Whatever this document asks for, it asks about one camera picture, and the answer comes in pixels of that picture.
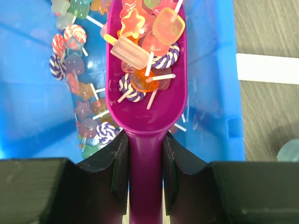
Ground teal cloth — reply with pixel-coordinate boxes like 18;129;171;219
277;139;299;162

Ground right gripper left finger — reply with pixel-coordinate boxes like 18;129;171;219
0;132;128;224

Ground grey clothes rack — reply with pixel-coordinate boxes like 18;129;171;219
236;53;299;84

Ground pile of lollipop candies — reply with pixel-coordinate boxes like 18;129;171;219
50;0;186;161

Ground blue plastic bin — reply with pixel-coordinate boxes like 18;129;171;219
0;0;245;163

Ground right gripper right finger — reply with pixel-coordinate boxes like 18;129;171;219
163;133;299;224

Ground purple plastic scoop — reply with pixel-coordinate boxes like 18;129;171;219
105;0;189;224

